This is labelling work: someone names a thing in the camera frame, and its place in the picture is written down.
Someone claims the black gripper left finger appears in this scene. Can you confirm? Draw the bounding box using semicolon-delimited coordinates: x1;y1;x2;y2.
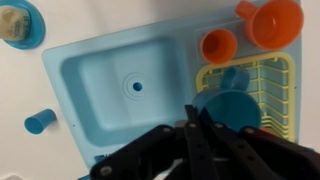
89;104;221;180

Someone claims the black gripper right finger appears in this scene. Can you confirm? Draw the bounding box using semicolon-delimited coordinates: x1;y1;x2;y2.
198;107;320;180

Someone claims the blue toy mug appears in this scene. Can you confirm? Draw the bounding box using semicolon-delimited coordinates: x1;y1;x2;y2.
191;66;263;133

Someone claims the light blue toy sink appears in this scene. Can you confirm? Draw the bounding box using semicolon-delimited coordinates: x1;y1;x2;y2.
41;0;303;169

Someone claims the yellow toy dish rack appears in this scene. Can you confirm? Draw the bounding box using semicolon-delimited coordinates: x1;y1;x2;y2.
195;51;297;143

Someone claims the orange toy tumbler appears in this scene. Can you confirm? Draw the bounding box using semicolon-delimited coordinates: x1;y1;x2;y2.
199;28;239;65

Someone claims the orange toy mug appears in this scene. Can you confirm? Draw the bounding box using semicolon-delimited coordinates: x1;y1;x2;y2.
234;0;305;52

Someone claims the small blue toy tumbler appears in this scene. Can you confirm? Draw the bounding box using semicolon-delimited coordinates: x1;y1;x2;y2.
23;108;57;135

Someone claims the round blue toy plate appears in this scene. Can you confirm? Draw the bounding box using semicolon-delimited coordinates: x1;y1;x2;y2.
0;0;46;51

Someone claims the cream toy food piece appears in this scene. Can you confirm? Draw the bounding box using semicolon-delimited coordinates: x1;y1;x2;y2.
0;5;32;42

